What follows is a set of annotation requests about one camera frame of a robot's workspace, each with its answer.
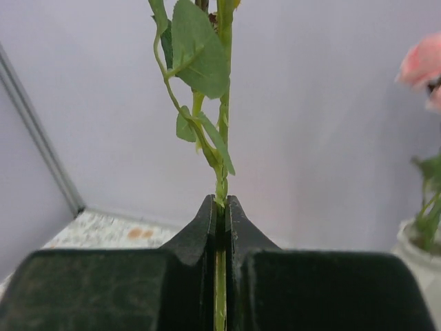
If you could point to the floral table mat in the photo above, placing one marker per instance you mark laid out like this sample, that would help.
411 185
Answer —
97 230

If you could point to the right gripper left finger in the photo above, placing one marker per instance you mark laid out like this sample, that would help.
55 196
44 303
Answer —
166 288

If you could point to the left aluminium frame post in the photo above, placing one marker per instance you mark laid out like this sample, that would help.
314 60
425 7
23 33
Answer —
21 101

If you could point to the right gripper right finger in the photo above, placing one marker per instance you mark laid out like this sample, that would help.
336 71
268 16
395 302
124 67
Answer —
269 288

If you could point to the white ribbed vase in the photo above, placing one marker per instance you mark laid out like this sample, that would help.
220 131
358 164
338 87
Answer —
424 266

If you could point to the cream rose stem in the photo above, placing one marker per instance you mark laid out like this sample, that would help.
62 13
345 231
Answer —
193 49

